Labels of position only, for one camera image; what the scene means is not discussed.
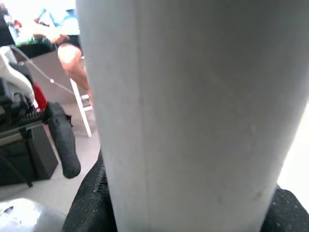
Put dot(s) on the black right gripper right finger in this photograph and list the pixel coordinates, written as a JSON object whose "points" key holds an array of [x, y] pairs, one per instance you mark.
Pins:
{"points": [[289, 215]]}

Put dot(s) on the white plastic table leg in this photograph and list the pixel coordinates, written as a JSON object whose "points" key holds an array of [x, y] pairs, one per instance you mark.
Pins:
{"points": [[193, 108]]}

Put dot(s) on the white chair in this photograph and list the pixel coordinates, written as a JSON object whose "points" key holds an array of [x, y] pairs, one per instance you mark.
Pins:
{"points": [[83, 116]]}

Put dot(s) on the red plastic object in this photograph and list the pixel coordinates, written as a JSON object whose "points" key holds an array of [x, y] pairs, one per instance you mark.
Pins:
{"points": [[39, 99]]}

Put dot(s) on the seated person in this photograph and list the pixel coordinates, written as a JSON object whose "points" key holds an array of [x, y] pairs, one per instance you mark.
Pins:
{"points": [[70, 58]]}

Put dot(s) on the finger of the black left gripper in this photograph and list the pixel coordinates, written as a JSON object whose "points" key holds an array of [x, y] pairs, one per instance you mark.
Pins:
{"points": [[64, 145]]}

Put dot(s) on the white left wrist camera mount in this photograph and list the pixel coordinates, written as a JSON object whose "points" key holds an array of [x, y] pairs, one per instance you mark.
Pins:
{"points": [[14, 72]]}

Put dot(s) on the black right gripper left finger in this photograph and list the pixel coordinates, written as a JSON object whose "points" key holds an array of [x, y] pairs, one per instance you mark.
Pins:
{"points": [[91, 207]]}

